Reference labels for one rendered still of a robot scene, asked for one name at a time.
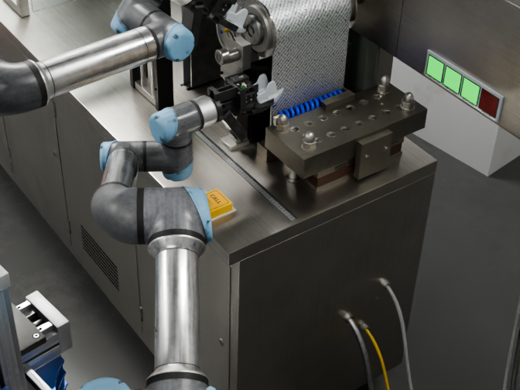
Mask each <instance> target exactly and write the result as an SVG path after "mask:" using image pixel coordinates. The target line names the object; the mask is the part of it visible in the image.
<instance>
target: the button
mask: <svg viewBox="0 0 520 390"><path fill-rule="evenodd" d="M206 195H207V199H208V203H209V208H210V218H211V219H212V218H214V217H217V216H220V215H222V214H225V213H227V212H228V211H231V210H232V204H233V203H232V202H230V201H229V199H228V198H226V196H225V195H223V193H222V192H221V191H219V189H215V190H212V191H210V192H207V193H206Z"/></svg>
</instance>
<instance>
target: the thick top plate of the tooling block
mask: <svg viewBox="0 0 520 390"><path fill-rule="evenodd" d="M389 84H390V83H389ZM377 86H378V85H375V86H373V87H370V88H367V89H365V90H362V91H359V92H357V93H355V97H354V100H353V101H349V102H347V103H345V104H342V105H339V106H336V107H335V108H331V109H329V110H324V109H323V108H322V107H318V108H315V109H313V110H311V111H307V112H305V113H302V114H300V115H297V116H295V117H292V118H289V119H288V121H289V132H287V133H286V134H280V133H278V132H276V131H275V127H276V126H274V125H270V126H269V127H266V128H265V147H266V148H267V149H268V150H269V151H270V152H272V153H273V154H274V155H275V156H276V157H278V158H279V159H280V160H281V161H282V162H284V163H285V164H286V165H287V166H288V167H289V168H290V169H291V170H292V171H294V172H295V173H296V174H297V175H298V176H300V177H301V178H302V179H305V178H307V177H309V176H312V175H314V174H317V173H319V172H322V171H324V170H325V169H329V168H331V167H333V166H336V165H338V164H340V163H343V162H345V161H348V160H349V159H353V158H354V157H356V151H357V143H358V141H359V140H362V139H365V138H367V137H368V136H371V135H374V134H376V133H379V132H381V131H384V130H386V129H389V130H390V131H392V132H393V134H392V142H393V141H395V140H397V139H400V138H402V137H404V136H406V135H409V134H411V133H413V132H416V131H418V130H420V129H423V128H425V123H426V115H427V110H428V109H427V108H425V107H424V106H422V105H421V104H420V103H419V102H417V101H415V100H414V102H415V103H414V109H413V110H412V111H404V110H402V109H401V108H400V105H401V103H402V99H403V97H404V94H405V93H404V92H402V91H400V90H399V89H398V88H397V87H395V86H394V85H392V84H390V92H389V93H388V94H380V93H378V92H377V91H376V88H377ZM309 131H311V132H313V134H314V135H315V140H316V149H315V150H314V151H312V152H307V151H304V150H302V148H301V145H302V144H303V138H304V135H305V133H306V132H309Z"/></svg>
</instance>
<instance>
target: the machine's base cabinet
mask: <svg viewBox="0 0 520 390"><path fill-rule="evenodd" d="M102 142H108V140H107V139H106V138H105V137H104V136H103V135H102V134H101V133H100V132H99V131H98V130H97V129H96V128H95V127H94V126H93V125H92V124H91V123H90V122H89V121H88V120H87V119H86V118H85V117H84V116H83V115H82V114H81V113H80V112H79V111H78V110H77V109H76V108H75V107H74V106H73V105H72V104H71V103H70V102H69V101H68V100H67V99H66V98H65V97H64V96H63V95H62V94H61V95H58V96H56V97H52V98H50V100H49V103H48V105H47V106H44V107H41V108H38V109H36V110H33V111H29V112H26V113H22V114H18V115H9V116H1V117H0V164H1V166H2V167H3V168H4V169H5V171H6V172H7V173H8V174H9V175H10V176H11V178H12V179H13V180H14V182H15V183H16V184H17V186H18V187H19V188H20V190H21V191H22V192H23V193H24V194H25V195H26V197H27V198H28V199H29V201H30V202H31V203H32V205H33V206H34V207H35V208H36V209H37V210H38V211H39V213H40V214H41V215H42V216H43V218H44V219H45V220H46V222H47V223H48V224H49V226H50V227H51V228H52V229H53V230H54V231H55V233H56V234H57V235H58V237H59V238H60V239H61V241H62V242H63V243H64V244H65V245H66V246H67V247H68V249H69V250H70V251H71V253H72V254H73V255H74V257H75V258H76V259H77V260H78V261H79V263H80V264H81V265H82V266H83V267H84V269H85V270H86V271H87V273H88V274H89V275H90V277H91V278H92V279H93V280H94V281H95V282H96V283H97V285H98V286H99V287H100V289H101V290H102V291H103V293H104V294H105V295H106V296H107V297H108V298H109V300H110V301H111V302H112V304H113V305H114V306H115V308H116V309H117V310H118V312H119V313H120V314H121V315H122V316H123V317H124V318H125V320H126V321H127V322H128V324H129V325H130V326H131V327H132V329H133V330H134V331H135V332H136V333H137V334H138V336H139V337H140V338H141V340H142V341H143V342H144V344H145V345H146V346H147V348H148V349H150V351H151V352H152V353H153V355H154V356H155V276H156V259H155V258H154V257H153V256H151V255H150V254H149V252H148V245H130V244H126V243H122V242H120V241H116V240H115V239H114V238H111V237H109V236H108V235H107V234H105V233H104V232H103V231H102V230H101V229H100V228H99V227H98V225H97V224H96V222H95V221H94V219H93V216H92V213H91V201H92V197H93V195H94V192H95V190H96V189H97V188H98V187H99V186H100V185H101V181H102V178H103V175H104V172H103V171H102V170H101V164H100V147H101V143H102ZM435 174H436V173H432V174H430V175H428V176H425V177H423V178H422V179H420V180H417V181H415V182H413V183H410V184H408V185H406V186H404V187H401V188H399V189H397V190H395V191H393V192H391V193H388V194H386V195H384V196H382V197H379V198H378V199H376V200H373V201H371V202H369V203H367V204H364V205H362V206H360V207H357V208H355V209H353V210H351V211H348V212H347V213H345V214H342V215H340V216H338V217H335V218H334V219H331V220H329V221H327V222H325V223H322V224H320V225H318V226H316V227H313V228H311V229H309V230H308V231H304V232H303V233H301V234H298V235H296V236H294V237H292V238H289V239H287V240H285V241H283V242H280V243H278V244H277V245H274V246H272V247H270V248H267V249H265V250H264V251H260V252H259V253H257V254H255V255H252V256H250V257H248V258H245V259H243V260H241V261H239V262H236V263H234V264H233V265H228V264H227V263H226V262H225V261H224V260H223V259H222V258H221V257H220V256H219V255H218V254H217V253H216V252H215V251H214V250H213V249H212V248H211V247H210V246H209V245H206V251H205V252H204V253H203V254H202V255H201V256H200V257H199V258H198V264H199V314H200V370H201V371H202V372H203V373H204V374H205V375H206V376H207V377H208V382H209V386H212V387H213V388H216V390H355V389H357V388H359V387H361V386H362V385H364V384H366V383H367V379H366V374H365V369H364V361H363V357H362V354H361V349H360V346H359V344H358V341H357V338H356V337H355V335H354V332H353V330H352V329H351V327H350V325H349V324H348V323H345V322H344V316H345V315H346V314H348V313H351V314H352V315H353V316H354V319H353V321H354V322H355V323H356V325H357V327H358V329H359V331H360V332H361V335H362V337H363V339H364V343H365V346H366V348H367V352H368V356H369V361H370V365H371V373H372V379H375V378H377V377H378V376H380V375H382V374H383V370H382V367H381V362H380V359H379V356H378V353H377V351H376V349H375V346H374V345H373V343H372V341H371V338H370V337H369V336H368V334H367V333H366V332H364V331H363V330H362V329H361V327H362V326H363V325H364V324H367V325H368V326H369V331H370V333H371V335H372V336H373V338H374V339H375V342H376V343H377V345H378V348H379V350H380V352H381V355H382V358H383V361H384V364H385V370H386V372H387V371H389V370H391V369H393V368H394V367H396V366H398V365H399V364H401V363H402V357H403V352H404V347H403V340H402V329H401V324H400V321H399V315H398V312H397V309H396V307H395V304H394V301H393V299H392V297H391V295H390V294H389V292H388V290H387V289H384V288H383V287H382V283H383V282H384V281H385V280H388V281H389V282H390V283H391V286H390V287H391V289H392V291H393V293H394V294H395V297H396V299H397V300H398V302H399V306H400V309H401V311H402V316H403V320H404V324H405V332H406V335H407V330H408V325H409V318H410V313H411V309H412V301H413V296H414V291H415V287H416V279H417V274H418V269H419V261H420V256H421V252H422V247H423V239H424V234H425V230H426V222H427V217H428V213H429V205H430V200H431V196H432V191H433V183H434V178H435Z"/></svg>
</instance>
